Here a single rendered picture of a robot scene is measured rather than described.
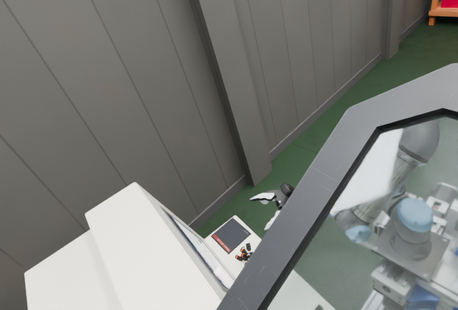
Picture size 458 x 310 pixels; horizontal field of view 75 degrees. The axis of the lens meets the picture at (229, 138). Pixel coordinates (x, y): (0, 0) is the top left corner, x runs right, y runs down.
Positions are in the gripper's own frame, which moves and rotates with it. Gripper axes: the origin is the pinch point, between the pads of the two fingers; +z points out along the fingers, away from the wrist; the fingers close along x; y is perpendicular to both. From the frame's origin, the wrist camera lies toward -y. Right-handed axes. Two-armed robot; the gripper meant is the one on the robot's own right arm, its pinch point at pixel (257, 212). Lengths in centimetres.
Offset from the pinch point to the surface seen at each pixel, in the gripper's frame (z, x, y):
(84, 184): 93, 101, 47
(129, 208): 42.7, 19.0, -6.9
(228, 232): 13, 27, 51
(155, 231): 34.3, 3.2, -9.1
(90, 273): 61, 4, -1
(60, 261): 73, 14, 0
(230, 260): 18, 12, 50
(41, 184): 110, 96, 29
